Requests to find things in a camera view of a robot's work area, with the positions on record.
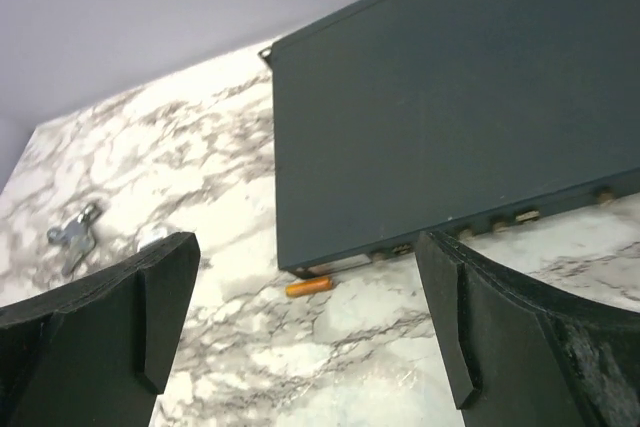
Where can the orange AA battery near box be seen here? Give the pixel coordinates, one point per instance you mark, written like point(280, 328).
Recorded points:
point(309, 287)

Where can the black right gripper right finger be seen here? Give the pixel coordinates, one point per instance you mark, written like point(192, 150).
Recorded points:
point(520, 352)

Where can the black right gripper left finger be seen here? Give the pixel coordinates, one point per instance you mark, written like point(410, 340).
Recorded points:
point(98, 351)

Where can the dark green flat electronics box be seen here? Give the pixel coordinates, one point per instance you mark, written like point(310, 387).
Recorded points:
point(393, 117)

